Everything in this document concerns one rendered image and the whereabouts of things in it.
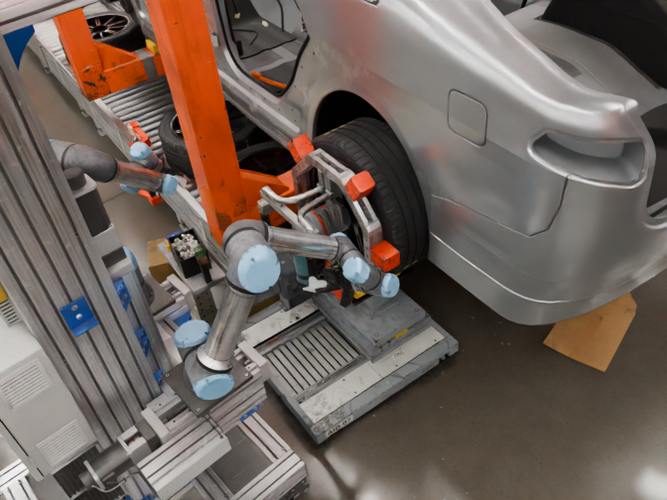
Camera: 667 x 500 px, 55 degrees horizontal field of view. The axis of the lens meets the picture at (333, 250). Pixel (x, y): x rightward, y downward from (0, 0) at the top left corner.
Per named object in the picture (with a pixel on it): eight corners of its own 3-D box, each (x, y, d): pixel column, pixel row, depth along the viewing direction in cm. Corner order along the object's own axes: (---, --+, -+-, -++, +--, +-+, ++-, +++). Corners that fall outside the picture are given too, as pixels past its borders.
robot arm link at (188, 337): (211, 336, 215) (202, 309, 206) (224, 364, 206) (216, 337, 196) (177, 350, 211) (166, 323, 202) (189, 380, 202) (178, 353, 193)
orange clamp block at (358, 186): (369, 194, 243) (376, 185, 234) (352, 202, 240) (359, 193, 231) (359, 179, 244) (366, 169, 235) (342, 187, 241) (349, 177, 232)
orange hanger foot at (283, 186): (342, 193, 331) (337, 136, 308) (255, 238, 311) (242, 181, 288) (324, 180, 342) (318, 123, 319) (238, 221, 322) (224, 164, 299)
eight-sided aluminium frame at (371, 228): (385, 296, 268) (380, 191, 232) (372, 304, 266) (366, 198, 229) (313, 231, 303) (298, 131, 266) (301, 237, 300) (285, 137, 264)
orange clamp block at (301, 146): (317, 152, 264) (306, 132, 264) (301, 160, 261) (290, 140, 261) (311, 157, 270) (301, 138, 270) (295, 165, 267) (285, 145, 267)
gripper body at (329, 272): (333, 258, 222) (359, 261, 214) (340, 279, 226) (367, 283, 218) (319, 270, 218) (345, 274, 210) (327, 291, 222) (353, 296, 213)
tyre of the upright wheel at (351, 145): (383, 259, 312) (466, 256, 252) (343, 281, 303) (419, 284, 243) (327, 132, 302) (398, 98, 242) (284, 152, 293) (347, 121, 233)
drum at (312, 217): (353, 234, 268) (351, 208, 258) (311, 258, 260) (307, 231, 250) (333, 218, 277) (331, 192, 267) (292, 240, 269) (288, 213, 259)
